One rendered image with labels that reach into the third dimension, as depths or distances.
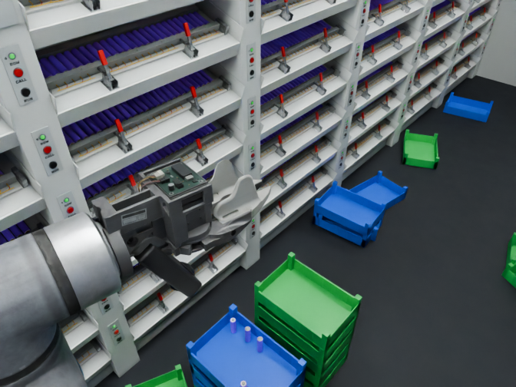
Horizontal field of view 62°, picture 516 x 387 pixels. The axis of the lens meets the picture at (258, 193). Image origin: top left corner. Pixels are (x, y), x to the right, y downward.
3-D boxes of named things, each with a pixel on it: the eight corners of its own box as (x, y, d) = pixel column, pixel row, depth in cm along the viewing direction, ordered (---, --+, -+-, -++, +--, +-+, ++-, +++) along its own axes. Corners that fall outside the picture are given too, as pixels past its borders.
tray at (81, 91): (237, 54, 135) (247, 14, 124) (58, 129, 100) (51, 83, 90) (195, 20, 141) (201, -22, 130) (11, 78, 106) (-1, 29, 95)
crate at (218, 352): (305, 375, 127) (307, 361, 122) (260, 428, 116) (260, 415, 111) (233, 317, 143) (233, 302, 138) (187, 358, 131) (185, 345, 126)
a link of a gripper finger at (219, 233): (258, 216, 50) (190, 247, 46) (258, 227, 51) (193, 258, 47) (236, 197, 53) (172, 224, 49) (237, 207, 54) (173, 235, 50)
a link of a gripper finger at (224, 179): (262, 152, 53) (201, 180, 48) (262, 190, 57) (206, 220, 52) (246, 143, 55) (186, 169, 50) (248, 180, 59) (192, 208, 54)
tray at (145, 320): (243, 255, 195) (250, 239, 184) (133, 345, 160) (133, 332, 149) (213, 225, 200) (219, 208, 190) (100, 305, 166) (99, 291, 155)
